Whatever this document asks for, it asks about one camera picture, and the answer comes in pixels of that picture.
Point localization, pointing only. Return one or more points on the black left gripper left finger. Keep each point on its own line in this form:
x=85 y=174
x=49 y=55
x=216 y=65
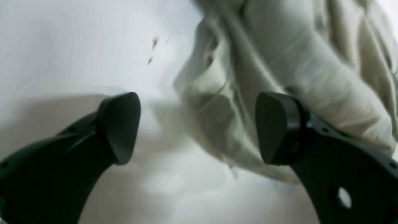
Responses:
x=48 y=182

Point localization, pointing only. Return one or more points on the beige t-shirt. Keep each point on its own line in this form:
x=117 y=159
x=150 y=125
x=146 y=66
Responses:
x=338 y=56

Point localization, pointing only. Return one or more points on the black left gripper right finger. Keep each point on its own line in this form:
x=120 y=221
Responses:
x=348 y=181

